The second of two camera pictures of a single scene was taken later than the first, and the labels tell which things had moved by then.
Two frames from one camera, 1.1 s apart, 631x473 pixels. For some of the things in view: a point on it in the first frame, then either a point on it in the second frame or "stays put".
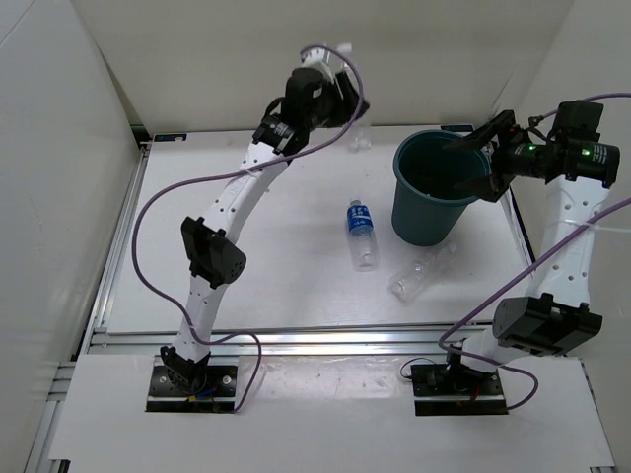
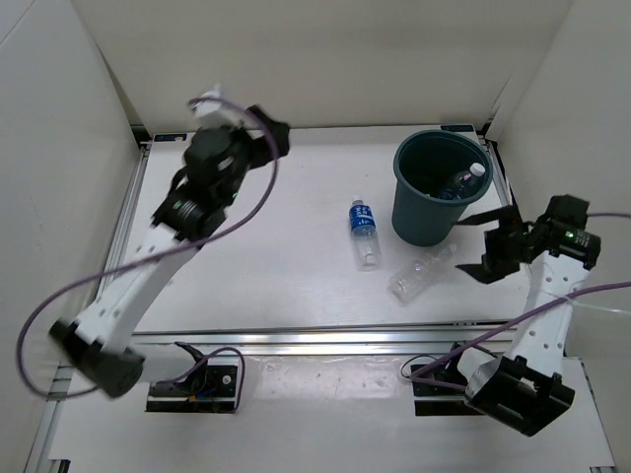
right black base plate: [458, 390] stays put
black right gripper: [509, 133] -> [493, 267]
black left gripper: [350, 101] -> [277, 134]
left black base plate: [217, 396] stays put
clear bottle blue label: [363, 236] stays put
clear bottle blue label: [360, 137] -> [461, 182]
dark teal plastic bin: [436, 175] stays put
